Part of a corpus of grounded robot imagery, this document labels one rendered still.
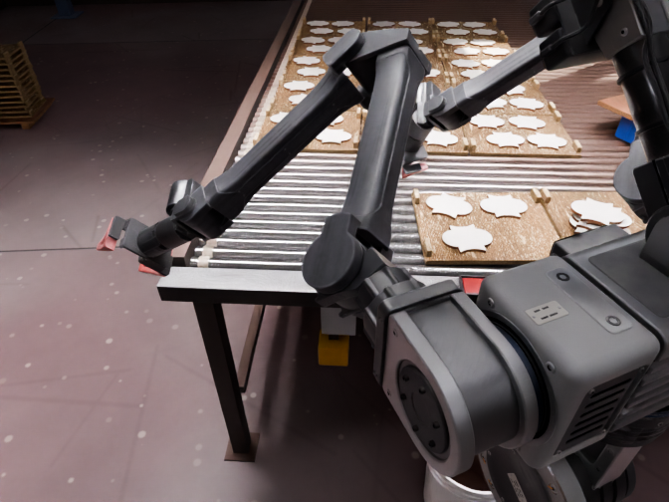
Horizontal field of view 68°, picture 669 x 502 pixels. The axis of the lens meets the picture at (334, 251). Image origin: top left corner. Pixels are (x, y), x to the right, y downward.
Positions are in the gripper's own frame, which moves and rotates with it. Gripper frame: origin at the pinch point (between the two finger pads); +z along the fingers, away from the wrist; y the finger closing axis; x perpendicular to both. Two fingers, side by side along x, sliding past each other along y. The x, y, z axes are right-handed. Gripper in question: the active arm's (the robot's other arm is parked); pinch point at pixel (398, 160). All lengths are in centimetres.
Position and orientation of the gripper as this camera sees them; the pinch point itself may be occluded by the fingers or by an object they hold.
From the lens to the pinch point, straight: 135.4
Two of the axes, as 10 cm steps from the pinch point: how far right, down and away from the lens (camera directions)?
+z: -1.9, 3.3, 9.2
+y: -3.5, -9.0, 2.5
